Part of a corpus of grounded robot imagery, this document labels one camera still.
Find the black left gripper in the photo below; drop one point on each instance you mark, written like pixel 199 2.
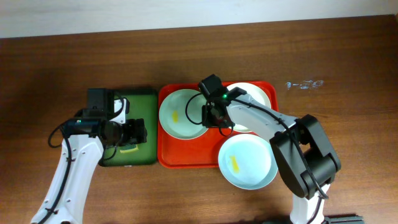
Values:
pixel 138 131

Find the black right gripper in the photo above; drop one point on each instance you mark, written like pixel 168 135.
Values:
pixel 216 116

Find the yellow green sponge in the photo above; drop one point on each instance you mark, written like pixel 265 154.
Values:
pixel 128 149

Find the pale green plate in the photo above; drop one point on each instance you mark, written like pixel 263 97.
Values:
pixel 180 114

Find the cream white plate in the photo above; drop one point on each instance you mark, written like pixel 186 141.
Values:
pixel 256 92

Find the light blue plate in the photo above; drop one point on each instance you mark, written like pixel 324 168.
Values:
pixel 247 162

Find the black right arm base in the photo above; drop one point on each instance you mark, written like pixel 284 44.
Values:
pixel 344 220

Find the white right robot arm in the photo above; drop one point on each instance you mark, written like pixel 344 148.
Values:
pixel 306 160

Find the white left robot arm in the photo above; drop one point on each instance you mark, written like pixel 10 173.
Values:
pixel 83 145

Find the green plastic tray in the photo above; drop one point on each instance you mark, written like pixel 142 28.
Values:
pixel 143 104

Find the red plastic tray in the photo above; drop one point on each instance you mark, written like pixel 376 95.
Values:
pixel 201 152

